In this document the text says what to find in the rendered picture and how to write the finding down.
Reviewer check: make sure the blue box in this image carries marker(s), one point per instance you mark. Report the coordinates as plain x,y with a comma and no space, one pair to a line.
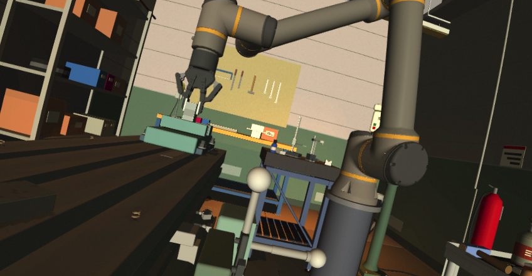
85,74

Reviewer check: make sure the teal machine vise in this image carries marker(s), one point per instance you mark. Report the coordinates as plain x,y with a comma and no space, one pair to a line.
178,137

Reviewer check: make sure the large orange box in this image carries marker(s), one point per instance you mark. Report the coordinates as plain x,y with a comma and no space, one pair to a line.
18,112

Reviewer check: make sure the white and orange box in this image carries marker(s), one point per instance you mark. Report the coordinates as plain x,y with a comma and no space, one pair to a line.
262,132

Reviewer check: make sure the orange and brown box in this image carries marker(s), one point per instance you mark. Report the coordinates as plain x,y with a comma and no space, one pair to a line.
85,6
109,24

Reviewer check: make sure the grey steel block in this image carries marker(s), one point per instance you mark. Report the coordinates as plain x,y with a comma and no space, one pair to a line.
189,111

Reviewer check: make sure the red and white sign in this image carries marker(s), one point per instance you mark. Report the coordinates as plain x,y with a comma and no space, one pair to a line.
513,156

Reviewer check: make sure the red fire extinguisher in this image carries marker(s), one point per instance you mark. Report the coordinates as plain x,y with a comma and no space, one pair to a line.
487,220

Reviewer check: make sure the small grey clamp lever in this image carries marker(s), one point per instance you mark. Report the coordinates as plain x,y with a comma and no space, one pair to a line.
204,215

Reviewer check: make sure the beige metal shelf unit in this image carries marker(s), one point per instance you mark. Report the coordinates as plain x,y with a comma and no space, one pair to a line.
54,49

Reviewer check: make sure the blue hacksaw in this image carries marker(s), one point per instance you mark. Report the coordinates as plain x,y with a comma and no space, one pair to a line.
226,73

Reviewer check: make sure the blue framed cart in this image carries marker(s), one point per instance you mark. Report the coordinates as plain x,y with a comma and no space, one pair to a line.
299,170

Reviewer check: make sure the green post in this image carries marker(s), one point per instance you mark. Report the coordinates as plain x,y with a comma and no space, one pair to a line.
382,224

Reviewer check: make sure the dark brown mill table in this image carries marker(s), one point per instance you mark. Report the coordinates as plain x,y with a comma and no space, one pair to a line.
95,199

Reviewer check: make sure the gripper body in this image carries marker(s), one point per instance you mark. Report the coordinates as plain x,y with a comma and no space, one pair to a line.
203,72

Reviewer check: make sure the short grey gauge stand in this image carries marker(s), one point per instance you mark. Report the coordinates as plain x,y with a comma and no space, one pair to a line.
313,148

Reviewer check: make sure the short white ball-ended lever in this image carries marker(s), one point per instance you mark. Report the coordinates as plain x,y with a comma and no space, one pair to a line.
318,258

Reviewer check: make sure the white control box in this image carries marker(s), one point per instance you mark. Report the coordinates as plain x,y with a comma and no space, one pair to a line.
376,120

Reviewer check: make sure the white wrench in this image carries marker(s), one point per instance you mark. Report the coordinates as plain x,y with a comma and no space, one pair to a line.
272,89
266,86
278,93

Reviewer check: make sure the long white ball-ended lever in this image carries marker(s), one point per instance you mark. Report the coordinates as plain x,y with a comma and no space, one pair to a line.
258,179

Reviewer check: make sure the white wall pipe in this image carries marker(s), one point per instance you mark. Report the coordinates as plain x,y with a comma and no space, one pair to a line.
490,99

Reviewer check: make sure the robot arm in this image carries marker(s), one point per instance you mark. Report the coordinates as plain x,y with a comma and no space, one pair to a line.
399,99

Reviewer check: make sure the dark red box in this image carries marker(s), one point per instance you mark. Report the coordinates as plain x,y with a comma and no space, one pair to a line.
114,83

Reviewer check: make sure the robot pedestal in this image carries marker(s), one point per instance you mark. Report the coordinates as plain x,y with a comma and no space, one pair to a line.
349,236

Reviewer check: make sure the orange wall shelf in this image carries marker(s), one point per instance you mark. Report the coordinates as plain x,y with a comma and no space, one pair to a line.
237,135

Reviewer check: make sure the small blue pad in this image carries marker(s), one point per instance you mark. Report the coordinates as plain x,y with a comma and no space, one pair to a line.
476,249

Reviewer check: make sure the tall grey height gauge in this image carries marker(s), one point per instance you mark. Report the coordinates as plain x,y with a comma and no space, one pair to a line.
296,137

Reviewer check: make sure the blue bottle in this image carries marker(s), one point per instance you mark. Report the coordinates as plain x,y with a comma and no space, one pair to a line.
274,145

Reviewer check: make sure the grey side table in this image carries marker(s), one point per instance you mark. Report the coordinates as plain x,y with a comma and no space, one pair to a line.
461,261

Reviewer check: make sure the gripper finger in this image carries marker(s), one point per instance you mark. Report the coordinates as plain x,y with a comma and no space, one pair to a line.
212,91
181,83

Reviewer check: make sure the yellow pegboard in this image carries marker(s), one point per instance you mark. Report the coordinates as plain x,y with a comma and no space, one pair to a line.
287,95

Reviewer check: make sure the white and red canister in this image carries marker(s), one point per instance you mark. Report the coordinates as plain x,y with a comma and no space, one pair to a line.
523,247

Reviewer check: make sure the white ceiling light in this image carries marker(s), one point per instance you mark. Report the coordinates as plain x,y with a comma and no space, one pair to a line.
436,27

